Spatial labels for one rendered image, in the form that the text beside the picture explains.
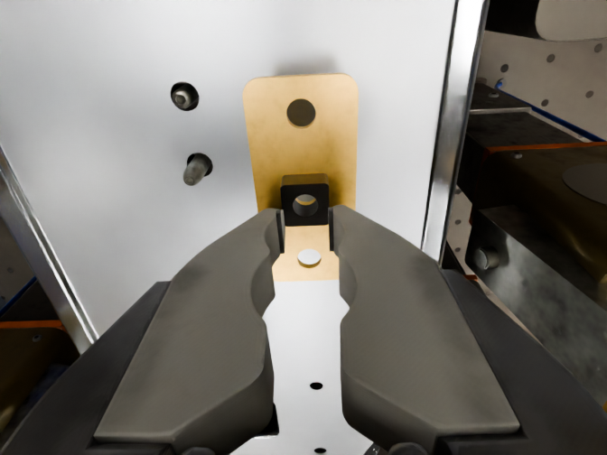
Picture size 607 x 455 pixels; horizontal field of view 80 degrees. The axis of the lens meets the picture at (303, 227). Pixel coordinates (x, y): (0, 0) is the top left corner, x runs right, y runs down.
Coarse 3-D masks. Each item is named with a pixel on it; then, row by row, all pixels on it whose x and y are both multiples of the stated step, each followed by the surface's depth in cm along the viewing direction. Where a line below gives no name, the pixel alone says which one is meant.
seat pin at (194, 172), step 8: (192, 160) 16; (200, 160) 16; (208, 160) 17; (192, 168) 15; (200, 168) 16; (208, 168) 17; (184, 176) 15; (192, 176) 15; (200, 176) 15; (192, 184) 15
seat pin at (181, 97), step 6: (186, 84) 15; (180, 90) 14; (186, 90) 14; (192, 90) 15; (174, 96) 14; (180, 96) 14; (186, 96) 14; (192, 96) 15; (198, 96) 16; (174, 102) 15; (180, 102) 14; (186, 102) 15; (192, 102) 15
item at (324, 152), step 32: (256, 96) 12; (288, 96) 12; (320, 96) 12; (352, 96) 12; (256, 128) 12; (288, 128) 12; (320, 128) 12; (352, 128) 12; (256, 160) 13; (288, 160) 13; (320, 160) 13; (352, 160) 13; (256, 192) 14; (288, 192) 13; (320, 192) 13; (352, 192) 14; (288, 224) 13; (320, 224) 13; (288, 256) 15
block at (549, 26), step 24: (504, 0) 17; (528, 0) 15; (552, 0) 15; (576, 0) 15; (600, 0) 15; (504, 24) 18; (528, 24) 16; (552, 24) 15; (576, 24) 15; (600, 24) 15
